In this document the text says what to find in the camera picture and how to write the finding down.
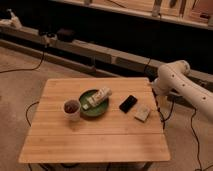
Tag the black eraser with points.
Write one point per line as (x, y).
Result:
(128, 104)

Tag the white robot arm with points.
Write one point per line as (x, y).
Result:
(173, 75)

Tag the dark box on ledge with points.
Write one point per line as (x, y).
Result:
(65, 35)

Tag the green plate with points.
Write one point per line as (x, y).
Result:
(96, 111)

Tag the white sponge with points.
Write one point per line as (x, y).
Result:
(142, 113)

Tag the white cup with brown contents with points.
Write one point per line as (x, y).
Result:
(71, 109)

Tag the wooden table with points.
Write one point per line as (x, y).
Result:
(113, 137)

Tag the white object on ledge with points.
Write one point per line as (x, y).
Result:
(13, 21)

